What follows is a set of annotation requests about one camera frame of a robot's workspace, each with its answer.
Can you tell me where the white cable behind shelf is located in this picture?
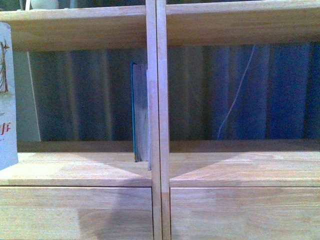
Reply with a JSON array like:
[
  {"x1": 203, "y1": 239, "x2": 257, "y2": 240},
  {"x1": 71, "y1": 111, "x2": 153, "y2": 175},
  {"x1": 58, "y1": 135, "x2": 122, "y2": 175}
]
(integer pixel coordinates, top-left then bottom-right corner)
[{"x1": 216, "y1": 44, "x2": 256, "y2": 140}]

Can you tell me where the wooden shelf unit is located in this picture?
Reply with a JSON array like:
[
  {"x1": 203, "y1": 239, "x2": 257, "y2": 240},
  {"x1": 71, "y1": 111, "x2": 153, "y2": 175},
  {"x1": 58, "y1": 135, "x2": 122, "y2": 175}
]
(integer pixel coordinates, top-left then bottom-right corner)
[
  {"x1": 0, "y1": 0, "x2": 163, "y2": 240},
  {"x1": 156, "y1": 0, "x2": 320, "y2": 240}
]

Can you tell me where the thin green book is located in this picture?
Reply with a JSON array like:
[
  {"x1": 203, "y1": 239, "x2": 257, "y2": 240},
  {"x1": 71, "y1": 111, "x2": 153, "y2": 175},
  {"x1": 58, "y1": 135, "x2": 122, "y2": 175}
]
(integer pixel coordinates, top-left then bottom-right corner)
[{"x1": 146, "y1": 69, "x2": 152, "y2": 171}]

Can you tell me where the right wooden shelf unit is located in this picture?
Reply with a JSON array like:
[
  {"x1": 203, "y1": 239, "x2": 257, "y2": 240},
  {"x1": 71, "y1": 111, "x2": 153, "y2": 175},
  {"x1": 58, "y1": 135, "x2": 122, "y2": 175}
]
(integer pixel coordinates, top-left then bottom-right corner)
[{"x1": 156, "y1": 0, "x2": 320, "y2": 240}]

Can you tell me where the pale green bowl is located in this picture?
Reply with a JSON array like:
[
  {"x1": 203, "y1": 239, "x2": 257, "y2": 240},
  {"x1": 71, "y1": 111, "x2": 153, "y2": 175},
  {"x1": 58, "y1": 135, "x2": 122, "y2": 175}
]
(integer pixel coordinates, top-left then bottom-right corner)
[{"x1": 30, "y1": 0, "x2": 59, "y2": 10}]

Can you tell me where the wooden drawer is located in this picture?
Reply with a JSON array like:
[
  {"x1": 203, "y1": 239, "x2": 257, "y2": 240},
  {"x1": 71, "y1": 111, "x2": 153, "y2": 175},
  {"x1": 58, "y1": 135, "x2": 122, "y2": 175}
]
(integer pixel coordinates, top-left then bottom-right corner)
[
  {"x1": 170, "y1": 187, "x2": 320, "y2": 240},
  {"x1": 0, "y1": 186, "x2": 154, "y2": 240}
]

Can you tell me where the green illustrated thick book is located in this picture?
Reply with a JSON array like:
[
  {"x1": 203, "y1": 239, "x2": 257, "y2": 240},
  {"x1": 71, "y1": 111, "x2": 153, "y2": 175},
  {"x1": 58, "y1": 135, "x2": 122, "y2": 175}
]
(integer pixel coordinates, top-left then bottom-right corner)
[{"x1": 130, "y1": 62, "x2": 150, "y2": 162}]

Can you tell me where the upper left wooden drawer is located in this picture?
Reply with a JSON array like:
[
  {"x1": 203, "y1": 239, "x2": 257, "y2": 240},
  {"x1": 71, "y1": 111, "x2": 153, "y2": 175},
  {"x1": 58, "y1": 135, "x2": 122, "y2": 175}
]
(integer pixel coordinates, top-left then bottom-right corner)
[{"x1": 0, "y1": 186, "x2": 154, "y2": 240}]

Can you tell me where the white paperback book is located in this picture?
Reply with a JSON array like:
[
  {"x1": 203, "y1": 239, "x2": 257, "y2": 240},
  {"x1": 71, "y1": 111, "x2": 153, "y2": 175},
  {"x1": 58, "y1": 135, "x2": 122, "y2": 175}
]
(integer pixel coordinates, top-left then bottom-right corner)
[{"x1": 0, "y1": 22, "x2": 19, "y2": 170}]

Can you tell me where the upper right wooden drawer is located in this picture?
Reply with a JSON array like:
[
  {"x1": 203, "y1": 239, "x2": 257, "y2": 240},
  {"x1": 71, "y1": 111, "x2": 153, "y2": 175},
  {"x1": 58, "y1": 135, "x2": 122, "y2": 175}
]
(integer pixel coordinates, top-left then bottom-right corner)
[{"x1": 170, "y1": 187, "x2": 320, "y2": 240}]

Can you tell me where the left wooden shelf unit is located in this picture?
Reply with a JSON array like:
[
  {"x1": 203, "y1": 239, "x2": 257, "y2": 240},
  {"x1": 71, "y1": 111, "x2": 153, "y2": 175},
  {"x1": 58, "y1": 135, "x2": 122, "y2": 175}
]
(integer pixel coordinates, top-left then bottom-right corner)
[{"x1": 0, "y1": 0, "x2": 163, "y2": 240}]

